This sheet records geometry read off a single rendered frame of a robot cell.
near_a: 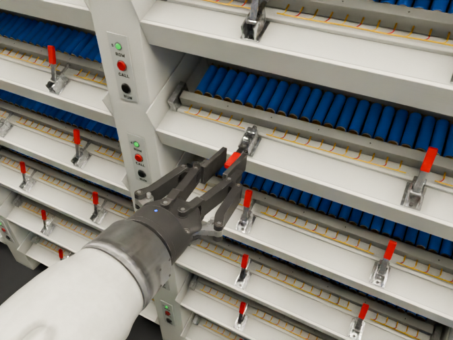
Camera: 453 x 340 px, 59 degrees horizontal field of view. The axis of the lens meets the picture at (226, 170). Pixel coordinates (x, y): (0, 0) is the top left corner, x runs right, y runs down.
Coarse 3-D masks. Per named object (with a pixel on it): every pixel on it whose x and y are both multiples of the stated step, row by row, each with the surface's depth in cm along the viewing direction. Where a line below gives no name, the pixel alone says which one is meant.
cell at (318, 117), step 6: (324, 96) 69; (330, 96) 69; (324, 102) 68; (330, 102) 69; (318, 108) 68; (324, 108) 68; (318, 114) 67; (324, 114) 68; (312, 120) 68; (318, 120) 67
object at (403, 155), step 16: (192, 96) 73; (208, 96) 73; (224, 112) 72; (240, 112) 70; (256, 112) 69; (272, 128) 69; (288, 128) 67; (304, 128) 66; (320, 128) 65; (304, 144) 66; (320, 144) 65; (336, 144) 65; (352, 144) 64; (368, 144) 63; (384, 144) 62; (400, 160) 62; (416, 160) 60; (448, 160) 59; (448, 176) 60
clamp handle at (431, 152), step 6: (432, 150) 54; (426, 156) 55; (432, 156) 55; (426, 162) 55; (432, 162) 55; (426, 168) 56; (420, 174) 57; (426, 174) 56; (420, 180) 57; (414, 186) 58; (420, 186) 57
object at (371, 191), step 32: (192, 64) 79; (160, 96) 72; (160, 128) 74; (192, 128) 73; (224, 128) 72; (256, 160) 67; (288, 160) 66; (320, 160) 65; (384, 160) 63; (320, 192) 66; (352, 192) 62; (384, 192) 61; (416, 224) 60; (448, 224) 57
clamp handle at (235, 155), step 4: (248, 140) 66; (244, 144) 66; (248, 144) 67; (240, 148) 66; (244, 148) 66; (236, 152) 64; (240, 152) 65; (232, 156) 64; (236, 156) 64; (228, 160) 63; (232, 160) 63; (224, 164) 62; (228, 164) 62
